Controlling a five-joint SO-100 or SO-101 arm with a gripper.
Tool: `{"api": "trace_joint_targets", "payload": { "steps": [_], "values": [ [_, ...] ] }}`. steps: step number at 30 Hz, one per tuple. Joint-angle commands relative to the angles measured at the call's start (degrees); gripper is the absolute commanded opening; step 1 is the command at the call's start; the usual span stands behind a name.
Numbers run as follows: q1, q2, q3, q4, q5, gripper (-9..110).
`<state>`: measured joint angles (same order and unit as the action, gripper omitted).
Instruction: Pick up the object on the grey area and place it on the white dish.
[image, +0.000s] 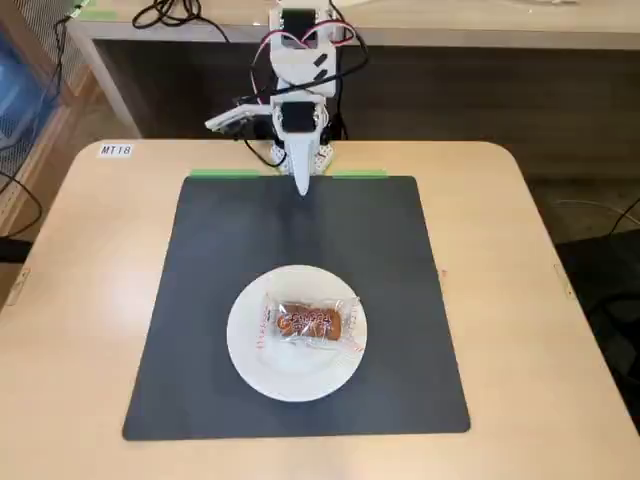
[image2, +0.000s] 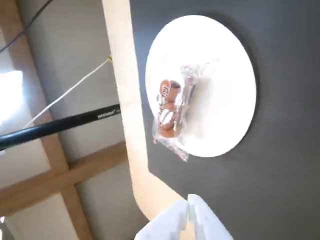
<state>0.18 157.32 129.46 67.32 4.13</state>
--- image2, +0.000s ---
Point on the black Neewer tripod pole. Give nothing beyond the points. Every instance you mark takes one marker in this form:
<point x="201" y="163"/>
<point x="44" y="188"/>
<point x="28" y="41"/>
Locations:
<point x="62" y="123"/>

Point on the light wooden frame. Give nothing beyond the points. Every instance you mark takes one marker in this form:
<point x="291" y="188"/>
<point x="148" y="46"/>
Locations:
<point x="50" y="180"/>

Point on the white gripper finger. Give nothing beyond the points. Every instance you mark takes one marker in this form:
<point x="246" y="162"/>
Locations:
<point x="203" y="221"/>
<point x="172" y="220"/>

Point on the round white dish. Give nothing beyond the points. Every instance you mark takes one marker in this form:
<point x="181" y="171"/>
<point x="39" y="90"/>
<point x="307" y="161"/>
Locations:
<point x="222" y="100"/>

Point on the dark grey mat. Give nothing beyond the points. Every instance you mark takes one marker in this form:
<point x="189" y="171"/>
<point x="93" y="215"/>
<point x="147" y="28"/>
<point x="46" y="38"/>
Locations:
<point x="275" y="175"/>

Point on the clear plastic snack packet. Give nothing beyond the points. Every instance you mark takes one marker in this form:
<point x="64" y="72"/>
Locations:
<point x="170" y="110"/>

